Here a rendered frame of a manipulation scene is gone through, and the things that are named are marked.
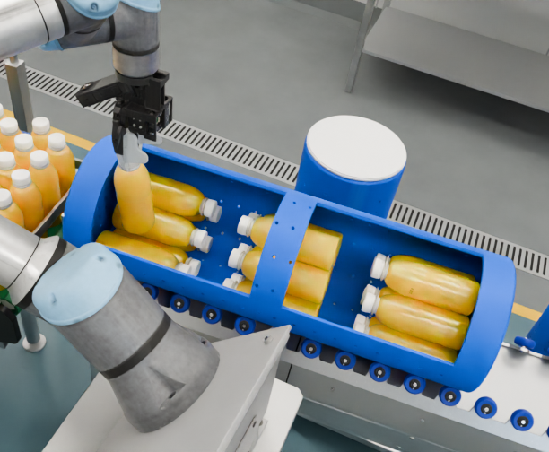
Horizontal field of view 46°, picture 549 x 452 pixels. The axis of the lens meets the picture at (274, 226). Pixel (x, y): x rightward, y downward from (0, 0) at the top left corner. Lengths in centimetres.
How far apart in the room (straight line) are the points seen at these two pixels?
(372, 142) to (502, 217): 170
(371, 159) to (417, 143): 194
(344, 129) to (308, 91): 206
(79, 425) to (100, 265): 32
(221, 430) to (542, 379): 96
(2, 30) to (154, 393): 48
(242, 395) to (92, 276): 23
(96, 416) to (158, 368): 24
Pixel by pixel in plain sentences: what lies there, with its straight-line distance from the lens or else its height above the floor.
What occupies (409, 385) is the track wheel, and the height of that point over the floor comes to 96.
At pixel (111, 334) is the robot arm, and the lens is 83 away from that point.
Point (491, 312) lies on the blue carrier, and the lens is 124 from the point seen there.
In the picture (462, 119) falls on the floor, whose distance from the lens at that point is 400.
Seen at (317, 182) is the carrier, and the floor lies 97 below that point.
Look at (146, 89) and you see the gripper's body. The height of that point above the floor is 147.
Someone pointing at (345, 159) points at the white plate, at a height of 104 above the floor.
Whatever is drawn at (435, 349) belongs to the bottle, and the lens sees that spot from 132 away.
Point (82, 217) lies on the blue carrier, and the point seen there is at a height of 116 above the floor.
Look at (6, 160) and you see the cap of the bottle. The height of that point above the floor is 110.
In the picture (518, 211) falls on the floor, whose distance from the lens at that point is 350.
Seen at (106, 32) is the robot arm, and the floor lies 158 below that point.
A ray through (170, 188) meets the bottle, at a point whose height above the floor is 115.
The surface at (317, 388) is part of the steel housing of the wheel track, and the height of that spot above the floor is 87.
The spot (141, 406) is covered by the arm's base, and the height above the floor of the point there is 132.
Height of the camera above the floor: 209
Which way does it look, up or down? 45 degrees down
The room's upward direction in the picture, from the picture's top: 11 degrees clockwise
